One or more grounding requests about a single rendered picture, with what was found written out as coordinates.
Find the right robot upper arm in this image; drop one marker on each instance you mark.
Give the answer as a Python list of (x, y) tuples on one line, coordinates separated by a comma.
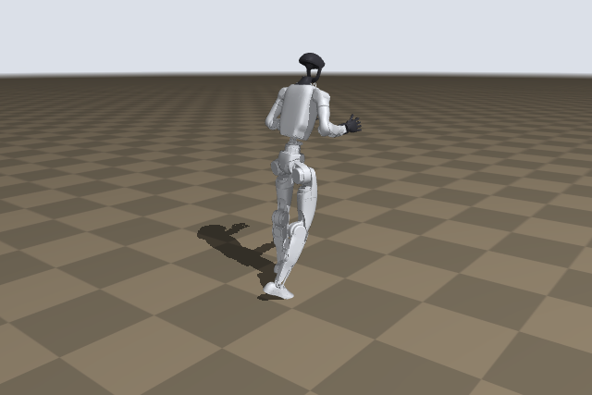
[(322, 99)]

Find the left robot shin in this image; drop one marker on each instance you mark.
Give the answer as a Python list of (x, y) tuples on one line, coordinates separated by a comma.
[(279, 235)]

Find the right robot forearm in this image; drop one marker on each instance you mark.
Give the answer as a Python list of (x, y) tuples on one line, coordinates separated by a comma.
[(336, 130)]

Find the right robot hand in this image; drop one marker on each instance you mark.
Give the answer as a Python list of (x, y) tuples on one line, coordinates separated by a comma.
[(351, 125)]

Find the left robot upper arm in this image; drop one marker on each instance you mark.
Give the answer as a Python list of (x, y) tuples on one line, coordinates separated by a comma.
[(271, 120)]

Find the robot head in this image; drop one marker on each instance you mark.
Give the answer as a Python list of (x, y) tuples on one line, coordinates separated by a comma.
[(311, 61)]

